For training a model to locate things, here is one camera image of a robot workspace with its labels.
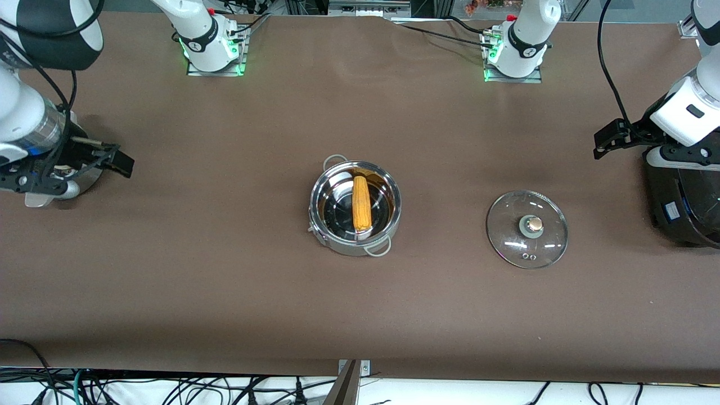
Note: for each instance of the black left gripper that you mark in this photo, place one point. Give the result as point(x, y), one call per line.
point(634, 135)

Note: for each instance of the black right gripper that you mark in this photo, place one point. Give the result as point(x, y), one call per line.
point(76, 154)

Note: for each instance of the glass pot lid gold knob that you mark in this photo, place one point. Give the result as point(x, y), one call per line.
point(506, 225)

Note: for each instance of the yellow corn cob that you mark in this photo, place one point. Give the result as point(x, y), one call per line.
point(361, 202)

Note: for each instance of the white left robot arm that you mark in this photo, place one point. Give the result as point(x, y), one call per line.
point(526, 45)

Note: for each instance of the silver steamer pot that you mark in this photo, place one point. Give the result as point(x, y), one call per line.
point(93, 180)

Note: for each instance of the black round cooker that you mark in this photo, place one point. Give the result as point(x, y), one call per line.
point(692, 208)

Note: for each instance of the colourful background item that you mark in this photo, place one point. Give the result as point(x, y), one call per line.
point(484, 5)

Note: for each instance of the brown table cover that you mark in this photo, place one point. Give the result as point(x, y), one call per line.
point(450, 309)

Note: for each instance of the grey metal box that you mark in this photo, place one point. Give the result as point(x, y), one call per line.
point(368, 7)

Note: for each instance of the dark grey metal pole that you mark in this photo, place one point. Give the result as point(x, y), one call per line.
point(343, 391)

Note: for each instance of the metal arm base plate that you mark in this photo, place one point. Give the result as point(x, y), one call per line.
point(506, 80)
point(198, 72)

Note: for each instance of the aluminium corner bracket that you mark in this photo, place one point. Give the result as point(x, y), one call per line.
point(687, 29)

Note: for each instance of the silver metal bracket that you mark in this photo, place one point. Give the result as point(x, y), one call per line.
point(365, 368)

